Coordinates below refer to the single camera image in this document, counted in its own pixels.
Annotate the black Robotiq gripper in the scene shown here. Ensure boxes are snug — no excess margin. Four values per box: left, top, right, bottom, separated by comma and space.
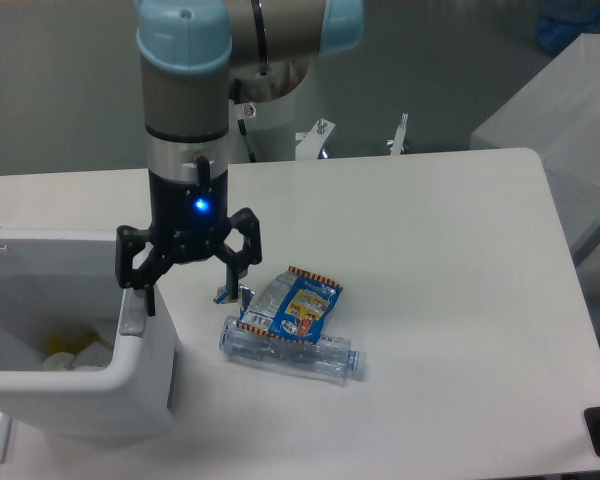
115, 172, 262, 316

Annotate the white push-lid trash can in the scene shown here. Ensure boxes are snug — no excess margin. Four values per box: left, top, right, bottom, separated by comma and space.
0, 228, 180, 437

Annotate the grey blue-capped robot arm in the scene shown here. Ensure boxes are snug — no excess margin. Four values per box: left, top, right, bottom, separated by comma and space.
115, 1, 364, 315

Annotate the trash inside can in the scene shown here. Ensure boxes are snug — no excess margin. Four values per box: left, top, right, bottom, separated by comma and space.
41, 319, 117, 372

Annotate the small torn wrapper piece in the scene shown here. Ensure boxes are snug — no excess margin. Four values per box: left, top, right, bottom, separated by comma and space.
213, 283, 255, 305

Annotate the blue snack wrapper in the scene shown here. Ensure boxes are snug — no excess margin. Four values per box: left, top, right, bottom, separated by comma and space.
237, 266, 343, 344

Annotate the crushed clear plastic bottle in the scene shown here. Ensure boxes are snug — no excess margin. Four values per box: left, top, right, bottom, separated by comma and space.
219, 316, 367, 385

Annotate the silver bolt clamp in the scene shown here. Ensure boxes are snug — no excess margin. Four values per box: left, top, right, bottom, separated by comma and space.
387, 113, 410, 156

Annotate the white covered side table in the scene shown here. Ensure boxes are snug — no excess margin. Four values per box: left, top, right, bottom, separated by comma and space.
470, 34, 600, 254

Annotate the blue plastic bag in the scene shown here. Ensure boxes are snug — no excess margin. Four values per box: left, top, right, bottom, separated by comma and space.
535, 1, 600, 56

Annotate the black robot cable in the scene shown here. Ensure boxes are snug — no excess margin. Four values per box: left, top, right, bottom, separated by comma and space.
231, 78, 257, 164

